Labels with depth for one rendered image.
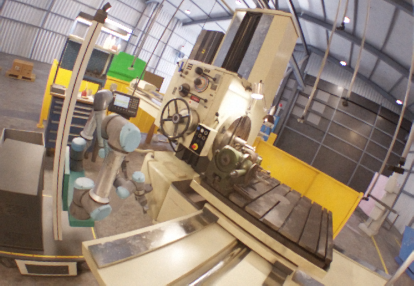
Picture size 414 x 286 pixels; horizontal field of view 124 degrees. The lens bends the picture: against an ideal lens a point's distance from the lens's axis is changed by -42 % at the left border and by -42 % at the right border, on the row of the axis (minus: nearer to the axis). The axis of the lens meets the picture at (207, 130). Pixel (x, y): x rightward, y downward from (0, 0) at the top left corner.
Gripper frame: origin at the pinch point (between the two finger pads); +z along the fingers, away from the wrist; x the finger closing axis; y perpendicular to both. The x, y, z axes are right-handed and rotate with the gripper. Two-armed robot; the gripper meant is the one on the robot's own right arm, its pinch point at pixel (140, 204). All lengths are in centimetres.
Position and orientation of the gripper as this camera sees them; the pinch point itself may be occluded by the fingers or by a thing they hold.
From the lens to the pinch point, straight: 140.5
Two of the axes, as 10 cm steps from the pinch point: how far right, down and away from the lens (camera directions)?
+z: -1.9, 8.2, 5.3
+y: -7.6, 2.2, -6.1
